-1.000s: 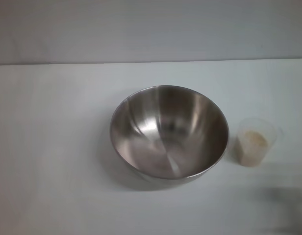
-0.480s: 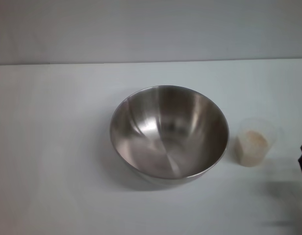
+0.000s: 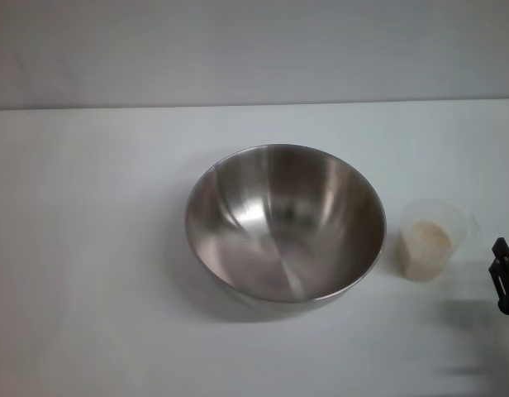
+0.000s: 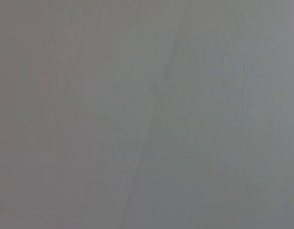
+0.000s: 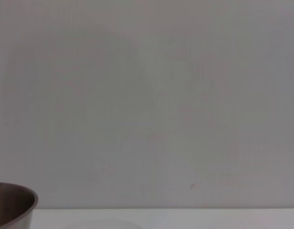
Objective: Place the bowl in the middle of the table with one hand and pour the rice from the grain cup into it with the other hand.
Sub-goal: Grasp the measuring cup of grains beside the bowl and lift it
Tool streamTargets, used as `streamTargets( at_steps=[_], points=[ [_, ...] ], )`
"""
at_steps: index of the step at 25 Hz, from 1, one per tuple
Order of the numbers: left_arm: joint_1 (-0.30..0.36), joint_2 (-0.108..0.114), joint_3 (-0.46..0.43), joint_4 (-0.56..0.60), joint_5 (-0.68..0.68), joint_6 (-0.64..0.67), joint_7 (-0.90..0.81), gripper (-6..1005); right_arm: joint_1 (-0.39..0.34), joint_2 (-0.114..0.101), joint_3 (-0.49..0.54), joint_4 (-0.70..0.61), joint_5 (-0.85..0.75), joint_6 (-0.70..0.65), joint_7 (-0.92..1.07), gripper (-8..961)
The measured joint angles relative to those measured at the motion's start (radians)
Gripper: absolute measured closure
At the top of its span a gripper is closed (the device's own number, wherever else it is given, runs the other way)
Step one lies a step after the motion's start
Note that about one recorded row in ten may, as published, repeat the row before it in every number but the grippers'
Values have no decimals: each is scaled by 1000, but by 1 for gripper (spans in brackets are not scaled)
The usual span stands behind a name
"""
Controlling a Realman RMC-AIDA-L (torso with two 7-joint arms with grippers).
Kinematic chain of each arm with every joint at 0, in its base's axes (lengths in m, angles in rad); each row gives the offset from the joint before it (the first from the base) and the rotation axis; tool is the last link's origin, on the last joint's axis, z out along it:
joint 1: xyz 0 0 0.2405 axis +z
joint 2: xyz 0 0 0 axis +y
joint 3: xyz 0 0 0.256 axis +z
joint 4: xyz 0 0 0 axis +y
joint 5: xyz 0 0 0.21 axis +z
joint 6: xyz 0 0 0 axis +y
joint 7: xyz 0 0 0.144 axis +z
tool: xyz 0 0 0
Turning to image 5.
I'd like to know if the stainless steel mixing bowl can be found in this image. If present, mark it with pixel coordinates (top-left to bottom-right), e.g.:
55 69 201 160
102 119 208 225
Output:
0 182 39 229

